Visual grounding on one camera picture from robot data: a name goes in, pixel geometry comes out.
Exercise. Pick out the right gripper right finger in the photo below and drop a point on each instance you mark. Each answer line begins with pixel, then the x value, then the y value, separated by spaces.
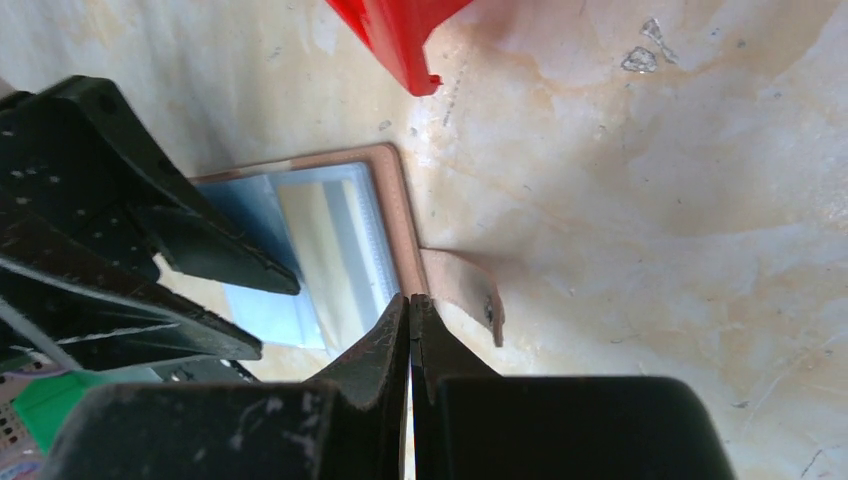
pixel 471 422

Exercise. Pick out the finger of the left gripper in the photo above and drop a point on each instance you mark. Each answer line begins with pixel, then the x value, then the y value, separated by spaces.
pixel 65 302
pixel 77 155

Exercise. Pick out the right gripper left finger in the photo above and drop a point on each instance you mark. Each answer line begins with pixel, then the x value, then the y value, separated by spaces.
pixel 345 422

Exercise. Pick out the pink leather card holder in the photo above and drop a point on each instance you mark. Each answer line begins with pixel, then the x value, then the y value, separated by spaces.
pixel 446 276

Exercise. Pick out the red plastic bin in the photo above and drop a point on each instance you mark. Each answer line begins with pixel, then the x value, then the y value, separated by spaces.
pixel 396 31

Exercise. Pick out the green and red box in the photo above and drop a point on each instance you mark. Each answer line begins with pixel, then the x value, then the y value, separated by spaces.
pixel 45 403

